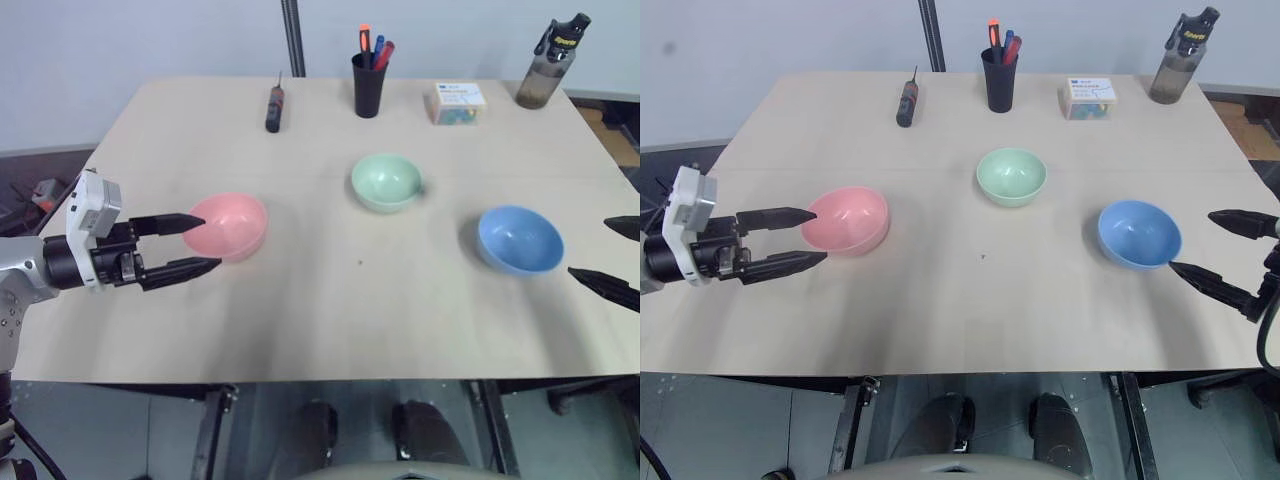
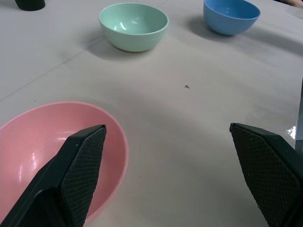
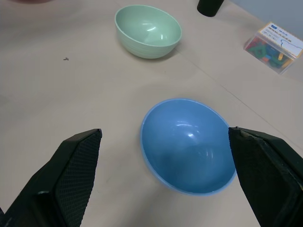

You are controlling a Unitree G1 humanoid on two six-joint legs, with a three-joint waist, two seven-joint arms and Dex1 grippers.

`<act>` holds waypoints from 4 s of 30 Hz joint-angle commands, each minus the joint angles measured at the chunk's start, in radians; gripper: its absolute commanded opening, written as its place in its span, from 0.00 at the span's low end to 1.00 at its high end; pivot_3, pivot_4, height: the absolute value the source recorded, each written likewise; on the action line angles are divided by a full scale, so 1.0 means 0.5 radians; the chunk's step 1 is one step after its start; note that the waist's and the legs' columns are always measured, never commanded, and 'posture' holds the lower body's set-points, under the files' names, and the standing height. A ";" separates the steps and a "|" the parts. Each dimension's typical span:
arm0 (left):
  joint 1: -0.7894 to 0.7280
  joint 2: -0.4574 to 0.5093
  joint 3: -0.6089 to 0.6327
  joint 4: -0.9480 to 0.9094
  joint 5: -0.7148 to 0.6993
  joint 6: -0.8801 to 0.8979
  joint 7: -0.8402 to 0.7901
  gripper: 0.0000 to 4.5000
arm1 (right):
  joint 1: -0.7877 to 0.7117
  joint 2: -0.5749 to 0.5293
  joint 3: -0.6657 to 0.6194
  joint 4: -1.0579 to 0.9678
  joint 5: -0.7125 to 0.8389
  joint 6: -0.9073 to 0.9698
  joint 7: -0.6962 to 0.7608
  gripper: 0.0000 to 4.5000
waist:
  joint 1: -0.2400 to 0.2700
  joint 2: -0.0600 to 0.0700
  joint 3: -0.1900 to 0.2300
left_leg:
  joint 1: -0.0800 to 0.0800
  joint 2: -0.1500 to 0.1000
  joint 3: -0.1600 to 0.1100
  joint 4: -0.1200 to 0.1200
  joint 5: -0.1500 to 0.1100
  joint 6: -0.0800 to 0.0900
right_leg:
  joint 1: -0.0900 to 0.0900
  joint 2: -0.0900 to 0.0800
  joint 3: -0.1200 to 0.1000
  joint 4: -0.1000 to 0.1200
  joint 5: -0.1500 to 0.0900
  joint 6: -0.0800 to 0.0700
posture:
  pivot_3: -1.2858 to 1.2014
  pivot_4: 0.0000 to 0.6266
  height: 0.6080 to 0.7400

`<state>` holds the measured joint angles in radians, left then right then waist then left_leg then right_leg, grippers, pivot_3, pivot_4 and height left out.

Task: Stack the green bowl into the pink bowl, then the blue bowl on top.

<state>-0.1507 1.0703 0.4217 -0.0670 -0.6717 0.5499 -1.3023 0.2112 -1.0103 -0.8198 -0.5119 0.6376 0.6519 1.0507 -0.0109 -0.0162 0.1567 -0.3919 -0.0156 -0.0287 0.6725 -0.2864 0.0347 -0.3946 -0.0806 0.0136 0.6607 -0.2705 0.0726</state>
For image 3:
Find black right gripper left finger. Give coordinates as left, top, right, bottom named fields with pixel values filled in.
left=0, top=128, right=103, bottom=227

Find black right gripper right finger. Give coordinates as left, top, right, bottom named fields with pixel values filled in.
left=228, top=126, right=303, bottom=227

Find blue bowl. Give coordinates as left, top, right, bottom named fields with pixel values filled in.
left=140, top=98, right=237, bottom=197

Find clear box of colourful pieces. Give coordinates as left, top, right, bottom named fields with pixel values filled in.
left=243, top=22, right=303, bottom=75

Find green bowl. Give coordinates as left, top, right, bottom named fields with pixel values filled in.
left=115, top=5, right=182, bottom=59

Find black cylindrical object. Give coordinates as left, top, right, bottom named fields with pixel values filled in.
left=196, top=0, right=225, bottom=17

